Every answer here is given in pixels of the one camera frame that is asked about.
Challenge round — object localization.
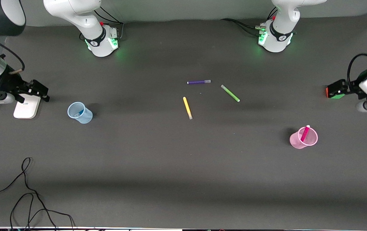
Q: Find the pink marker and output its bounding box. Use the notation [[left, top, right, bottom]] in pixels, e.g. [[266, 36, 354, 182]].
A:
[[300, 125, 311, 142]]

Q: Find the multicoloured puzzle cube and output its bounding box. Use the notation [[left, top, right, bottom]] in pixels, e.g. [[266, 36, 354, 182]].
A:
[[326, 86, 346, 99]]

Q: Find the white rectangular block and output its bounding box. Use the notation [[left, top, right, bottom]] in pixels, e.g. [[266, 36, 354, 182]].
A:
[[13, 94, 41, 119]]

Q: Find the translucent blue plastic cup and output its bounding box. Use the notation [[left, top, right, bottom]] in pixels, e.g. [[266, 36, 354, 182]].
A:
[[67, 102, 93, 124]]

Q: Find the translucent pink plastic cup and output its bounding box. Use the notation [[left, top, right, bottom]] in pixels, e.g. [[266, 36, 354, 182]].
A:
[[289, 126, 319, 150]]

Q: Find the green marker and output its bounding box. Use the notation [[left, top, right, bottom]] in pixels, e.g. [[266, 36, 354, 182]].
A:
[[221, 84, 241, 103]]

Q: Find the yellow marker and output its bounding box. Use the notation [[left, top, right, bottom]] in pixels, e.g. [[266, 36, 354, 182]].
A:
[[183, 97, 193, 120]]

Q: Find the thin black table cable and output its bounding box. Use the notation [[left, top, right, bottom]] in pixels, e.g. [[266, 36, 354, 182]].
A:
[[0, 157, 57, 231], [10, 192, 75, 231]]

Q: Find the black right arm base cable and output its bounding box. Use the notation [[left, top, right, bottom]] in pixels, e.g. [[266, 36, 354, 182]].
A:
[[94, 6, 125, 40]]

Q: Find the black arm base cable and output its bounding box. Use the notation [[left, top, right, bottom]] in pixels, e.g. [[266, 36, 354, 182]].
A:
[[220, 6, 278, 36], [94, 6, 125, 40]]

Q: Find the black left arm base cable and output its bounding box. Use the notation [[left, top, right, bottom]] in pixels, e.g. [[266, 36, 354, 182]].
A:
[[220, 6, 278, 36]]

